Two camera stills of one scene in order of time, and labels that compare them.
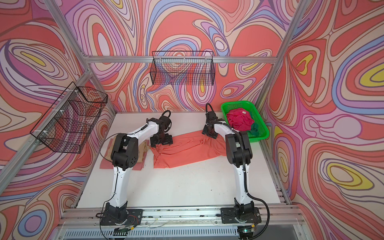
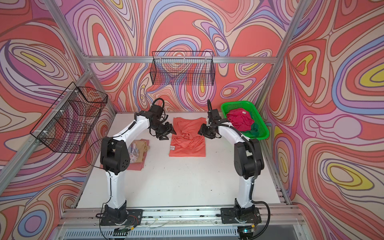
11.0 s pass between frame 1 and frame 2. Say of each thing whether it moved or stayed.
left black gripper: moved
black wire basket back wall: stayed
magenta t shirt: stayed
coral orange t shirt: moved
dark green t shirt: stayed
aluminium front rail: stayed
